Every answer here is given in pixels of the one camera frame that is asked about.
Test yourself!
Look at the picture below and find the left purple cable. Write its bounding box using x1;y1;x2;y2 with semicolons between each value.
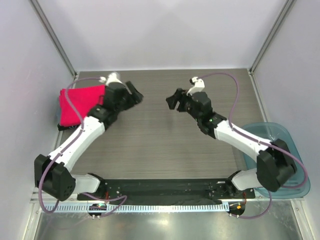
38;76;128;217

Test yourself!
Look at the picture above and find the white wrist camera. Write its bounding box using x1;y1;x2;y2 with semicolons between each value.
186;76;205;96
98;71;124;86

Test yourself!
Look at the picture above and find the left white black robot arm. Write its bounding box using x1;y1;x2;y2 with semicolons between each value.
34;80;144;202

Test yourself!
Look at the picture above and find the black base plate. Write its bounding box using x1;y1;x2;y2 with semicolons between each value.
91;178;256;206

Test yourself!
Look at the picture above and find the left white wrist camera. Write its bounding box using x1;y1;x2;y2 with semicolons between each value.
98;71;124;86

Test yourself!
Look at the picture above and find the blue plastic bin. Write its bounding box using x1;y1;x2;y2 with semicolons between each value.
242;122;311;200

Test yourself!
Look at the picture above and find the left aluminium frame post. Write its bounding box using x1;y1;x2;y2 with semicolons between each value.
28;0;78;79

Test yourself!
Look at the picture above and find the folded black t shirt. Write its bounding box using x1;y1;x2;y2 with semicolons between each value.
57;124;80;132

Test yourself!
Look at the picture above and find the aluminium frame post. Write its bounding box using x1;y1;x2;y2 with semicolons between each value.
248;0;296;76
28;0;78;79

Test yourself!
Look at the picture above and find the red t shirt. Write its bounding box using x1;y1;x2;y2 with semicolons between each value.
59;85;105;127

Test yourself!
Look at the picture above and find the slotted cable duct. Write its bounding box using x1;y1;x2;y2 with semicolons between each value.
45;202;229;214

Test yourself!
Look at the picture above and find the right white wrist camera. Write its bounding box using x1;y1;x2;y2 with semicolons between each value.
186;76;205;96

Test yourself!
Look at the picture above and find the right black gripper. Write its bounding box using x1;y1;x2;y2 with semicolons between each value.
166;88;202;122

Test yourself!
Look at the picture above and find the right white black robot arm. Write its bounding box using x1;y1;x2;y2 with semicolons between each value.
166;88;297;198

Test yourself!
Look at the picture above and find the right aluminium frame post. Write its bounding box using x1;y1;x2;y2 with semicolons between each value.
248;0;296;76

